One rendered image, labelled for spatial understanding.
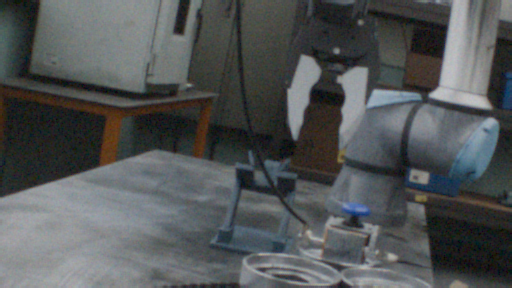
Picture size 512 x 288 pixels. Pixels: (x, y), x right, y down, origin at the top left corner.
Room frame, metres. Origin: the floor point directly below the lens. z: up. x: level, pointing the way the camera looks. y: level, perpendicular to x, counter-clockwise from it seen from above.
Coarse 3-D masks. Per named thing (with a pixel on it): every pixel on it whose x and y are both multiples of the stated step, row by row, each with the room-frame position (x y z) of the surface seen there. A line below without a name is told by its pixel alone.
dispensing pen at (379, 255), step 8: (304, 224) 0.89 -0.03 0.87; (304, 232) 0.89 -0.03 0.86; (312, 232) 0.90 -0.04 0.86; (360, 232) 0.88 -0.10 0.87; (304, 240) 0.89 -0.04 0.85; (312, 240) 0.89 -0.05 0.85; (320, 240) 0.89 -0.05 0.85; (368, 240) 0.88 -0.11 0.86; (368, 248) 0.87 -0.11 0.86; (368, 256) 0.86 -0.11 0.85; (376, 256) 0.86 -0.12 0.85; (384, 256) 0.86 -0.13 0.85; (392, 256) 0.86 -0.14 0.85; (408, 264) 0.85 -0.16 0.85; (416, 264) 0.85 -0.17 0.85
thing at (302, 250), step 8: (296, 248) 0.88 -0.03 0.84; (304, 248) 0.91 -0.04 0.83; (312, 248) 0.93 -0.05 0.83; (320, 248) 0.93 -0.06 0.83; (304, 256) 0.86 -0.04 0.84; (312, 256) 0.85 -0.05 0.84; (328, 264) 0.84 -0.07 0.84; (336, 264) 0.84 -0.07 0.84; (344, 264) 0.84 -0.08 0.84; (368, 264) 0.91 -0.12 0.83; (376, 264) 0.86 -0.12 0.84
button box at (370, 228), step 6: (330, 222) 1.03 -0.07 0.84; (336, 222) 1.04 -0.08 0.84; (342, 222) 1.04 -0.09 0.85; (348, 222) 1.04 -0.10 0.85; (360, 222) 1.05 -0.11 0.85; (354, 228) 1.02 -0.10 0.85; (360, 228) 1.03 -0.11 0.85; (366, 228) 1.04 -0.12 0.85; (372, 228) 1.04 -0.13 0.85; (324, 234) 1.01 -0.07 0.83; (372, 234) 1.00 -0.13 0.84; (372, 240) 1.00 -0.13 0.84; (372, 246) 1.00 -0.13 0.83
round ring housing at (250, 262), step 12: (252, 264) 0.81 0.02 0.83; (264, 264) 0.82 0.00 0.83; (276, 264) 0.83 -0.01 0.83; (288, 264) 0.83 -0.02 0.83; (300, 264) 0.83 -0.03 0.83; (312, 264) 0.83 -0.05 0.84; (324, 264) 0.82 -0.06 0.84; (252, 276) 0.75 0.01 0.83; (264, 276) 0.74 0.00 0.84; (276, 276) 0.79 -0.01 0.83; (288, 276) 0.80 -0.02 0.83; (300, 276) 0.80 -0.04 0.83; (324, 276) 0.81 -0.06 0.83; (336, 276) 0.79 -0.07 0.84
